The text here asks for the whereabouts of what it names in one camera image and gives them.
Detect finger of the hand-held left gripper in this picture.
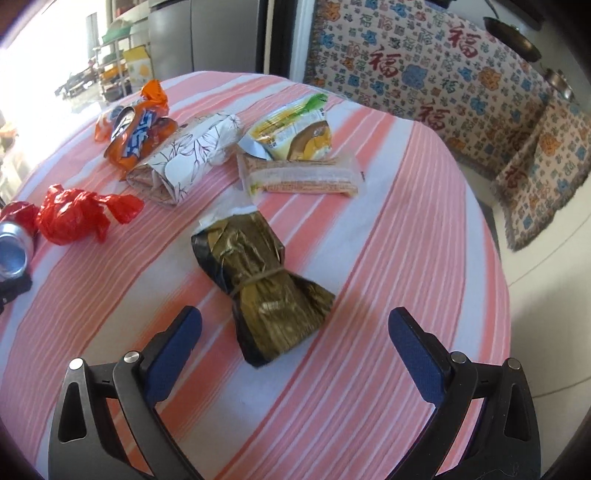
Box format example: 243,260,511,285
0,272,34,317

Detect small printed blanket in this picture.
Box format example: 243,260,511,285
491,95,591,252

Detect yellow green snack wrapper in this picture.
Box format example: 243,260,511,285
237,92,334,162

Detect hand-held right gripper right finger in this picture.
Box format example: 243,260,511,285
388,307,541,480

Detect steel pot with lid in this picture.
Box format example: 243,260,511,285
545,68,576,103

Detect crushed orange soda can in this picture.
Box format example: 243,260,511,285
95,79,179,182

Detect clear pink striped wrapper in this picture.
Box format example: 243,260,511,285
237,154,366,200

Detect grey refrigerator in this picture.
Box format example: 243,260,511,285
148,0,274,83

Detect dark green gold packet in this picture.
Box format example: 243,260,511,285
191,211,337,368

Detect large printed blanket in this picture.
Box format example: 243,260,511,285
302,0,557,182

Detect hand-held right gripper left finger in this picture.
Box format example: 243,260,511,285
48,305,204,480

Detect floral paper box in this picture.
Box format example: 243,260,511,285
126,113,244,208

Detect red plastic bag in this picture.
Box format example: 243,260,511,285
36,184,145,246

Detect white storage rack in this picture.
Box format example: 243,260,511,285
85,18,136,103

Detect red soda can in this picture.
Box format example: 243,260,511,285
0,202,40,283

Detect yellow cardboard box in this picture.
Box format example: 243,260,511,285
121,45,154,89

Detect black wok with lid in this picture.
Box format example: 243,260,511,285
482,14,542,63

